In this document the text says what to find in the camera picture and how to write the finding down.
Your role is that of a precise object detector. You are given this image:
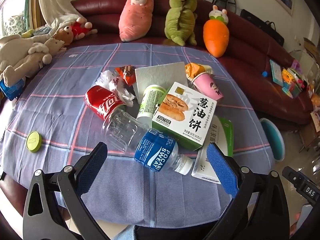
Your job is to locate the brown teddy bear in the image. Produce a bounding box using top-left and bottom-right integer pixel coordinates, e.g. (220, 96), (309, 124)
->
(54, 26), (75, 47)

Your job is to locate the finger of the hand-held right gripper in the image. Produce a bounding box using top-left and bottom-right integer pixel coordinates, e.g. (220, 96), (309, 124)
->
(282, 166), (320, 205)

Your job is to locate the wooden side table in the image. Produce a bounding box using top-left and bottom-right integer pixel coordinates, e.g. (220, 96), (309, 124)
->
(299, 112), (320, 153)

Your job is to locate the pink paper cup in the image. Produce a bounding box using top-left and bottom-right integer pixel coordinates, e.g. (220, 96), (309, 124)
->
(192, 72), (224, 102)

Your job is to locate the orange-yellow snack bag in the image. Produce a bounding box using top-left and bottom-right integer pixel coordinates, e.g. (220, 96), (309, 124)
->
(185, 62), (214, 82)

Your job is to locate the teal children's book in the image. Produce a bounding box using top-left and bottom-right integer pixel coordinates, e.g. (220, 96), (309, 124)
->
(269, 59), (284, 85)

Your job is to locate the blue-grey plaid blanket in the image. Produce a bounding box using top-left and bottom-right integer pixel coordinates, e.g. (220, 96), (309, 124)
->
(0, 43), (274, 230)

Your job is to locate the black bag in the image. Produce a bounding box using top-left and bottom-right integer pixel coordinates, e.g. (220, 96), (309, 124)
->
(240, 9), (285, 47)

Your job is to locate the teal trash bin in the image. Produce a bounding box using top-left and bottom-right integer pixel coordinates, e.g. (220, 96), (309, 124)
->
(259, 118), (285, 161)

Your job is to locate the clear plastic bag red print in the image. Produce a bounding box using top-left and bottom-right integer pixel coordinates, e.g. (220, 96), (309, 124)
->
(94, 70), (137, 107)

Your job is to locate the dark red leather sofa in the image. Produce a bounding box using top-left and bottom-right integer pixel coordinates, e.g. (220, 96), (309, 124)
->
(71, 0), (315, 130)

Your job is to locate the white paper towel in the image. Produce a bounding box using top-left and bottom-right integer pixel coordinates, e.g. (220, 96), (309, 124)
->
(135, 62), (192, 104)

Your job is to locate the pink bunny plush pillow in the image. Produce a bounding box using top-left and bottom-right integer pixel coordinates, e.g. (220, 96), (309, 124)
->
(119, 0), (154, 42)

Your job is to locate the green round lid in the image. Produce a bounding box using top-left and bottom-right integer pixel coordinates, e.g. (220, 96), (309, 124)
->
(26, 131), (42, 153)

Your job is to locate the green dinosaur plush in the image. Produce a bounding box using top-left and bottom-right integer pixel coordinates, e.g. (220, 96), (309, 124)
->
(165, 0), (198, 47)

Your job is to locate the pile of colourful toys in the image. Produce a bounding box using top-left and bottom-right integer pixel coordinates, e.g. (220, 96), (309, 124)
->
(281, 60), (314, 99)

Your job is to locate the red soda can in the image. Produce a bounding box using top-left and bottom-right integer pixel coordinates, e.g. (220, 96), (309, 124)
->
(84, 85), (127, 122)

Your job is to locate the white and green medicine box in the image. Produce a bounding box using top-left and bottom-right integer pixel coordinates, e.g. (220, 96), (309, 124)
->
(191, 115), (234, 184)

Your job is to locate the window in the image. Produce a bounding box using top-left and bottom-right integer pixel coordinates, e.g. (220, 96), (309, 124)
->
(0, 0), (38, 39)

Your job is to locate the white knitted throw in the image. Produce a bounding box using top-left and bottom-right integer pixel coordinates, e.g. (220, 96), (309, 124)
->
(37, 0), (87, 34)

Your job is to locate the white bottle with green label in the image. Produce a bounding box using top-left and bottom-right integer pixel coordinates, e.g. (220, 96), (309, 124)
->
(136, 84), (167, 124)

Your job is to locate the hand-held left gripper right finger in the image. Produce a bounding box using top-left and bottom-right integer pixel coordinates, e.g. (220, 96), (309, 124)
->
(202, 143), (290, 240)

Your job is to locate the green pancake box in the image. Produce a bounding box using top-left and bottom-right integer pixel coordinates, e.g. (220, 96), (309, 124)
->
(152, 82), (217, 151)

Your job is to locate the beige rabbit plush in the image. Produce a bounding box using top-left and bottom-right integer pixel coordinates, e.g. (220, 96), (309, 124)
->
(0, 38), (67, 87)
(0, 34), (34, 67)

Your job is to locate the clear bottle with blue label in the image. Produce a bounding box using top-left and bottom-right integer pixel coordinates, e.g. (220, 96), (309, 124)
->
(101, 109), (194, 175)

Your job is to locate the orange carrot bunny plush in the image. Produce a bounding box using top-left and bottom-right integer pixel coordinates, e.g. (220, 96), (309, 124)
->
(203, 5), (230, 58)

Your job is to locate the blue toy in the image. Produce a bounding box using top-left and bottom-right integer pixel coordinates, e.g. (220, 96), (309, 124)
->
(0, 76), (25, 102)

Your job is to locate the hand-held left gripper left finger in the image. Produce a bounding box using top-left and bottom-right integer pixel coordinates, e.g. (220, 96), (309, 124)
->
(22, 142), (110, 240)

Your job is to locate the plush toy in red clothes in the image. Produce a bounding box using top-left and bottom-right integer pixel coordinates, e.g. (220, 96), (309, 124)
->
(71, 17), (98, 40)

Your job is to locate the orange foil-lined snack wrapper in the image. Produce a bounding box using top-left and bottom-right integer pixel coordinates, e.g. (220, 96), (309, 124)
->
(115, 65), (137, 85)

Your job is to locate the light blue cloth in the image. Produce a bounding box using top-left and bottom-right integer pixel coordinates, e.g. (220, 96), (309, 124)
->
(112, 224), (135, 240)

